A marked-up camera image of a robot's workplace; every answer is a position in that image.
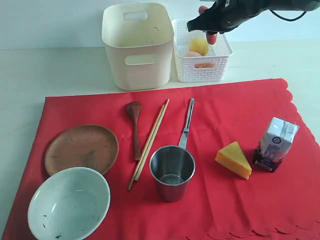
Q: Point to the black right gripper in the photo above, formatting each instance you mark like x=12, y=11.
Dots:
x=226, y=15

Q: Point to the red grilled sausage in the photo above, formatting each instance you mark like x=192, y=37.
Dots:
x=211, y=37

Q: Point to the yellow lemon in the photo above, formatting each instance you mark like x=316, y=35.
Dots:
x=199, y=45

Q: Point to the brown egg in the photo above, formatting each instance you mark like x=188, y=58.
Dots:
x=192, y=54

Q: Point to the orange fried food piece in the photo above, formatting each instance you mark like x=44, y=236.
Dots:
x=204, y=65

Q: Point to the yellow cheese wedge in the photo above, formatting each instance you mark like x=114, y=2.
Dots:
x=232, y=158

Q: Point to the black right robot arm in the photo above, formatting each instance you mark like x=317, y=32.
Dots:
x=293, y=5

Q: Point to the white perforated plastic basket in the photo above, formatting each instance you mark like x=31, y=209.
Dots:
x=219, y=54

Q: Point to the large cream plastic bin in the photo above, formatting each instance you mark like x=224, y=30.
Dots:
x=138, y=41

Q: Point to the right wooden chopstick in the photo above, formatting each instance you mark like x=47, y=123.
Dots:
x=163, y=113

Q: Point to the wooden chopstick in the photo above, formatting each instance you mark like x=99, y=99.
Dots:
x=163, y=113
x=146, y=149

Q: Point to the left wooden chopstick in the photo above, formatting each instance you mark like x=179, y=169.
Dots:
x=146, y=149

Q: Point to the brown wooden spoon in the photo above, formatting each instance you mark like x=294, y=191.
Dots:
x=133, y=110

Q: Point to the silver table knife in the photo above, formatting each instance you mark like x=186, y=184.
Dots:
x=184, y=136

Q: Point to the stainless steel cup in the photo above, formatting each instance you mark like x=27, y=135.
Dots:
x=172, y=167

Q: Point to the brown wooden plate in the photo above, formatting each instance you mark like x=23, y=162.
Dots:
x=89, y=145

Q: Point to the red table cloth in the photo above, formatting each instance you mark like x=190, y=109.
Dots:
x=218, y=204

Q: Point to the pale green bowl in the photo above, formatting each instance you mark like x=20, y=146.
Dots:
x=69, y=205

